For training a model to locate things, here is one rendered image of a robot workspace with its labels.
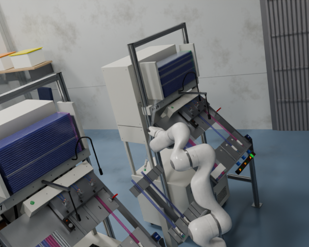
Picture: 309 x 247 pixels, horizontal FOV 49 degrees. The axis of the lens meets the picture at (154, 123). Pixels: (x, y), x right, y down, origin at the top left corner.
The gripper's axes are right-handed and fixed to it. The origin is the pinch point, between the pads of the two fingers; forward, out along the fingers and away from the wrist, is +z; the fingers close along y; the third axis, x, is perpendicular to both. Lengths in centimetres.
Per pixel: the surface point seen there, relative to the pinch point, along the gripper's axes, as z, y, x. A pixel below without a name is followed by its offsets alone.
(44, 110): 17, 69, 2
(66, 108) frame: 10, 57, -3
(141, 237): -28, 2, 66
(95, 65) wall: 383, -50, -12
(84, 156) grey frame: 7.2, 40.1, 26.8
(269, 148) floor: 125, -233, 31
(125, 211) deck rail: -15, 12, 55
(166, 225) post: -14, -22, 65
